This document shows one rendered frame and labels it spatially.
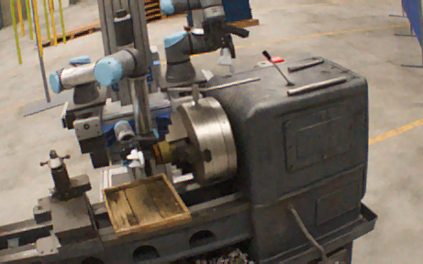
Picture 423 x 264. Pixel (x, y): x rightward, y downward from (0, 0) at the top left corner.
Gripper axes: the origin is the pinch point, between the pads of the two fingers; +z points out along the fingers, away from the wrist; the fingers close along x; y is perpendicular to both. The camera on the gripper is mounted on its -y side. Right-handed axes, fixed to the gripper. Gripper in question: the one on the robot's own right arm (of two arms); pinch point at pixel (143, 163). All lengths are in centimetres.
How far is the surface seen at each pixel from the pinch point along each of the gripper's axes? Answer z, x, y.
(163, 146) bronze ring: -1.4, 4.2, -8.8
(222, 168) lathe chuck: 11.7, -2.7, -26.0
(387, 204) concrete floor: -39, -104, -167
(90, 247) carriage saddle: 20.9, -18.2, 30.2
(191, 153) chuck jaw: 9.6, 4.8, -15.9
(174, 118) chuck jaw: -9.1, 10.4, -15.9
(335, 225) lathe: 19, -45, -76
